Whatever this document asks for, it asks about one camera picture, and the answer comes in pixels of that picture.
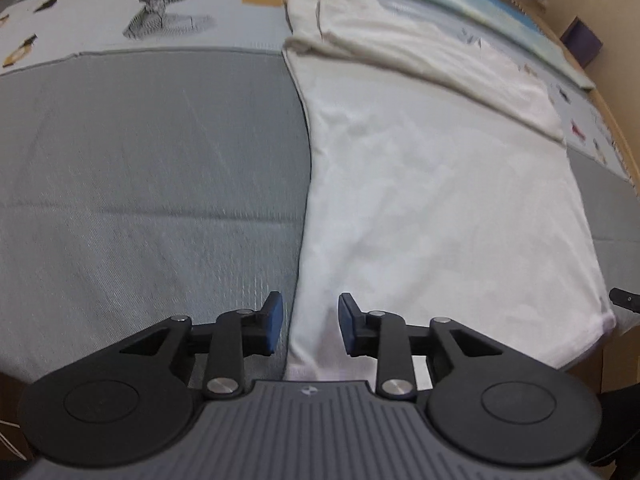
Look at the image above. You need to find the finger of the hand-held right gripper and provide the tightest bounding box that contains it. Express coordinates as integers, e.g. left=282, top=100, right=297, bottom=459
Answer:
left=610, top=287, right=640, bottom=317

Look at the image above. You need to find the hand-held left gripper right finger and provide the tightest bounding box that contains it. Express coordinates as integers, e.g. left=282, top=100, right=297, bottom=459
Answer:
left=338, top=292, right=502, bottom=401

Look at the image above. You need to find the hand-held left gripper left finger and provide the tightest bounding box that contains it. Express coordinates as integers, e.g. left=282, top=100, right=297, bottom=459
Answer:
left=120, top=290, right=284, bottom=401

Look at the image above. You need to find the white collared shirt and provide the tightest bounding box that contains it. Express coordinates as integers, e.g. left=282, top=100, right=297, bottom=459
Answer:
left=281, top=0, right=617, bottom=392

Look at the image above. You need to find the grey printed bed sheet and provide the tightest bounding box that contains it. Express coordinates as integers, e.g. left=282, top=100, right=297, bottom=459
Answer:
left=0, top=0, right=632, bottom=396

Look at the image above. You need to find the purple box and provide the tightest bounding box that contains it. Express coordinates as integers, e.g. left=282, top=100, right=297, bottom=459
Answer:
left=560, top=16, right=604, bottom=67

